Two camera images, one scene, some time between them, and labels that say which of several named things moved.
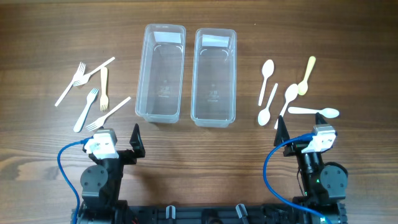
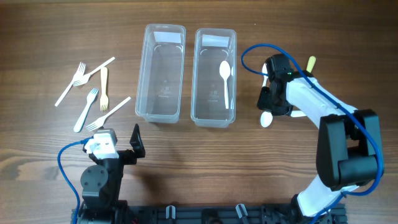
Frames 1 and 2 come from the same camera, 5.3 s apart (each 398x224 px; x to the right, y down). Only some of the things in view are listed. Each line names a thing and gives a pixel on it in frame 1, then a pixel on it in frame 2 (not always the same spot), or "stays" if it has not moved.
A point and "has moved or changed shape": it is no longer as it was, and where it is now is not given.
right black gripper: (296, 149) to (267, 101)
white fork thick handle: (91, 96) stays
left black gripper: (123, 154) stays
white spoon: (290, 93) has moved or changed shape
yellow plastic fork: (104, 97) stays
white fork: (99, 122) stays
